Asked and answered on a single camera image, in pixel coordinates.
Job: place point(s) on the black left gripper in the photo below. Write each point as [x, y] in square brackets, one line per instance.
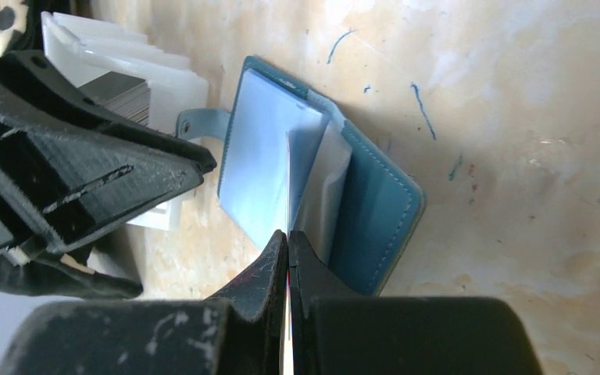
[71, 171]

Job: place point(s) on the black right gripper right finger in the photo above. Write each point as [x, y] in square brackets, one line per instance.
[338, 331]

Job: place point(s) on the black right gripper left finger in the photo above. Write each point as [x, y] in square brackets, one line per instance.
[237, 330]

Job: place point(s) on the white plastic card tray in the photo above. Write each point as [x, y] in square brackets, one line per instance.
[88, 51]

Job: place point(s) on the blue leather card holder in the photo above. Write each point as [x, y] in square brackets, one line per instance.
[292, 161]

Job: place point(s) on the grey card stack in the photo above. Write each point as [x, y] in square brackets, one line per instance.
[124, 95]

